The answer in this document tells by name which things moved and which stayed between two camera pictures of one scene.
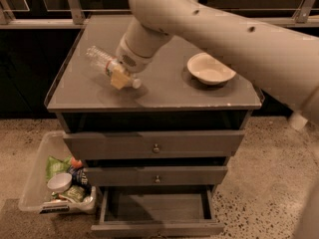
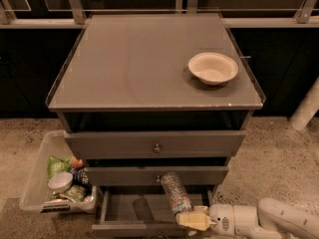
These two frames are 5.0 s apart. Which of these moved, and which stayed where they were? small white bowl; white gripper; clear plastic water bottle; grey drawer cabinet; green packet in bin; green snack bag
Moved: clear plastic water bottle; white gripper
Stayed: grey drawer cabinet; small white bowl; green packet in bin; green snack bag
